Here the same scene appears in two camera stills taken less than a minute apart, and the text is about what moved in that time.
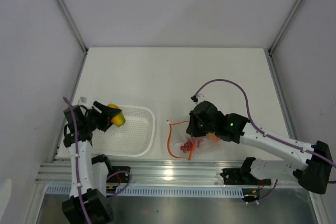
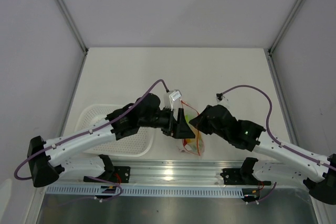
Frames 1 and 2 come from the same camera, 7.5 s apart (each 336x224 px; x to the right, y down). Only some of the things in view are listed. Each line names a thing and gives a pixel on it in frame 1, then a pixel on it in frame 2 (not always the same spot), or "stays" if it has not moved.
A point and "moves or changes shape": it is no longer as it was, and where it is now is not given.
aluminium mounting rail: [146, 171] stays
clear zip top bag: [181, 145] moves or changes shape
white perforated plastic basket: [136, 137] stays
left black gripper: [105, 123] → [181, 131]
